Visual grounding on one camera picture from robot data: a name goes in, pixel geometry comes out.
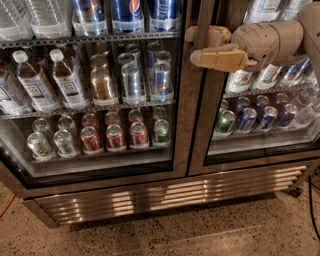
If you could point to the green soda can left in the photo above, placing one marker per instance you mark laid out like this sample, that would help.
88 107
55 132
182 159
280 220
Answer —
161 134

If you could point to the blue can right compartment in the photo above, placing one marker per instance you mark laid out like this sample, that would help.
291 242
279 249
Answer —
245 123

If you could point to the white green soda can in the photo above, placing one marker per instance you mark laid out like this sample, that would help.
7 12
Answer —
40 146

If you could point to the tea bottle white cap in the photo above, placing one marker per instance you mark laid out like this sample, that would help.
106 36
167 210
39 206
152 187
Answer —
35 82
67 78

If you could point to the silver drink can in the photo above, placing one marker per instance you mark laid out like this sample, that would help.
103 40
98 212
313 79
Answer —
133 89

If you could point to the clear water bottle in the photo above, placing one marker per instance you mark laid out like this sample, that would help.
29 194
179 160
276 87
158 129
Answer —
51 19

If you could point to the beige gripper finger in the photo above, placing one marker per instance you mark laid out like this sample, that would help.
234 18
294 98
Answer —
216 35
227 58

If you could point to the blue pepsi can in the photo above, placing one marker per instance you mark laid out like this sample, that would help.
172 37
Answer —
127 15

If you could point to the silver soda can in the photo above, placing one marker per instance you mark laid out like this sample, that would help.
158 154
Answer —
65 143

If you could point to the gold drink can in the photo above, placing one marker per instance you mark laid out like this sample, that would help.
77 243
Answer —
104 92

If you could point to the green can right compartment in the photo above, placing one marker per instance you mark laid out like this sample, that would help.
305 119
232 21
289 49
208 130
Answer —
225 123

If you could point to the steel fridge vent grille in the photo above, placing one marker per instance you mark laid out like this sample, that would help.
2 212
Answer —
109 203

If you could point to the blue silver energy can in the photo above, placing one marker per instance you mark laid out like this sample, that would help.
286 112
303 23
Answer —
160 86

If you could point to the white tall can right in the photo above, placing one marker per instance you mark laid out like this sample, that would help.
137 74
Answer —
238 82

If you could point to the glass fridge door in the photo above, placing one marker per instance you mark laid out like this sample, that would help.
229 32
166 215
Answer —
293 90
145 70

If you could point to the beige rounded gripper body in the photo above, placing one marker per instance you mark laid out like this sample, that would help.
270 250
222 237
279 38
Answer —
256 44

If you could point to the red soda can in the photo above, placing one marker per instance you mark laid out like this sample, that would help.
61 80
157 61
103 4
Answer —
115 138
91 140
138 135

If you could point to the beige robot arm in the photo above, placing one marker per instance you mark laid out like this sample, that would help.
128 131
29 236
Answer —
299 38

